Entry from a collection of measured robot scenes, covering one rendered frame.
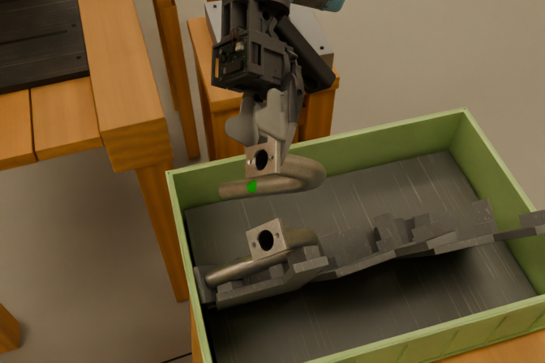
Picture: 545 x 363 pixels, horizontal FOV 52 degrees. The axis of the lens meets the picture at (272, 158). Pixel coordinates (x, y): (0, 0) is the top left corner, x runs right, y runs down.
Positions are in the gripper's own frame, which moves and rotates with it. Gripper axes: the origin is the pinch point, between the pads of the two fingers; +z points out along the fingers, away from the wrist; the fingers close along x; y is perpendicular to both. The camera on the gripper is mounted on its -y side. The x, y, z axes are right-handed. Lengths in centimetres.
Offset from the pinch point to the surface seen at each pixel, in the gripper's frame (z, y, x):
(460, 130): -15, -59, -6
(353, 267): 13.0, -20.8, -4.2
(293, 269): 13.4, -4.9, -1.1
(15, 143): -12, 6, -72
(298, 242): 10.0, -6.2, -1.6
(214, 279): 15.1, -10.1, -24.0
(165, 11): -64, -39, -89
